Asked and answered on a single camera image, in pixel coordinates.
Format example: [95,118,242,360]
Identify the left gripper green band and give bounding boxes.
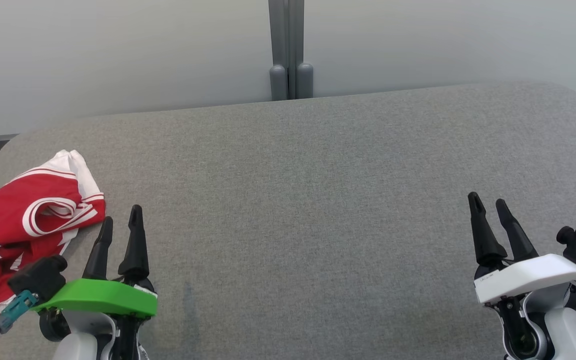
[32,204,159,319]

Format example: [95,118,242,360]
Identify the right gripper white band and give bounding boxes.
[468,191,576,305]

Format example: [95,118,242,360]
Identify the red basketball jersey white trim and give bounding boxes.
[0,149,106,315]

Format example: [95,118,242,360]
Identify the left camera cable teal plug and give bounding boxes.
[0,290,40,360]

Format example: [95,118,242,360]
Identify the grey partition post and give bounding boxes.
[268,0,289,102]
[288,0,315,100]

